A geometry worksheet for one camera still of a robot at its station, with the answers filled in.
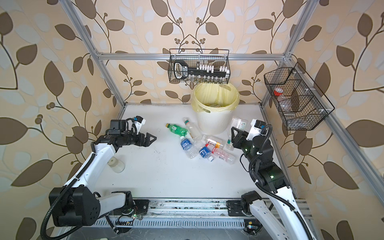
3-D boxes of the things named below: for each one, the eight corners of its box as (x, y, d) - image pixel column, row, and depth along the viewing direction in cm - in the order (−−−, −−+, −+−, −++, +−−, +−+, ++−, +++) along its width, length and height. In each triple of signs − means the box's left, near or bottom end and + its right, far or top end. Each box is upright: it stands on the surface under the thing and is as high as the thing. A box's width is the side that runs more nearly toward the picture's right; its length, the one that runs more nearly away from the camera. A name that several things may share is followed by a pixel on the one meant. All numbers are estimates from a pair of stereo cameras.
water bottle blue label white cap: (190, 160, 92) (190, 157, 88) (177, 142, 100) (176, 138, 96) (198, 155, 94) (198, 151, 90) (185, 137, 103) (184, 133, 99)
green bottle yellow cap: (165, 130, 105) (163, 126, 102) (168, 125, 108) (167, 121, 105) (184, 137, 101) (184, 134, 98) (187, 132, 104) (187, 129, 101)
